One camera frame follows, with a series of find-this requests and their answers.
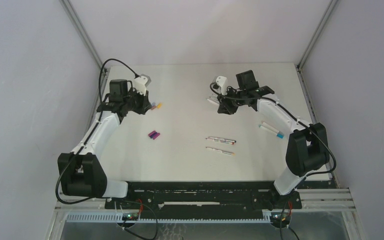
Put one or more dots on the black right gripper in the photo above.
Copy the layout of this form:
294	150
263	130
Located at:
226	107

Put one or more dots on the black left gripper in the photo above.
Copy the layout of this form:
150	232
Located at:
145	104

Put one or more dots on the white red marker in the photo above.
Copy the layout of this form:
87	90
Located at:
221	141

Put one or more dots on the white yellow marker pen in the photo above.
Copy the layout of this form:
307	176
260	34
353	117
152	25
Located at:
220	151

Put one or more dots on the white blue capped marker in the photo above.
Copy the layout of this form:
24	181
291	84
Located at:
275	133

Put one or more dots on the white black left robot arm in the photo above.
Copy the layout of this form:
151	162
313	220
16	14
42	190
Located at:
80	171

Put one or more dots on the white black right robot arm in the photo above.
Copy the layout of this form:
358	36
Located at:
307	146

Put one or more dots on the plain white marker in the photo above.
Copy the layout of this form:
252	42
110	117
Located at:
268	126

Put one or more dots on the left controller board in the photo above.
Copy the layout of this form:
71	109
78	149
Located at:
130	217

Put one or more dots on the controller board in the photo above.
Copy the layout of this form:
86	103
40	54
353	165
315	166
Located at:
130	217
280	217

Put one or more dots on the right controller board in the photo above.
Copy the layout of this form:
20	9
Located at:
280	217

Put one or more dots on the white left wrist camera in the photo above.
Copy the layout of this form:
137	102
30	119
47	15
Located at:
140	84

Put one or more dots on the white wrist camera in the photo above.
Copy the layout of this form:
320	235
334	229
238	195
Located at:
219	85
140	84

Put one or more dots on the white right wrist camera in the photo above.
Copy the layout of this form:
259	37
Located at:
219	85

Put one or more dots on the aluminium frame rail left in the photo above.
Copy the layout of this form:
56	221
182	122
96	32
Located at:
82	32

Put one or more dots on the aluminium frame rail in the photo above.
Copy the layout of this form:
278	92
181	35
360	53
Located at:
82	32
300	67

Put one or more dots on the aluminium frame rail right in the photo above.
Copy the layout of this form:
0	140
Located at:
300	67

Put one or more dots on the white cable duct strip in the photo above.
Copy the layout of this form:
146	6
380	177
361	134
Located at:
112	217

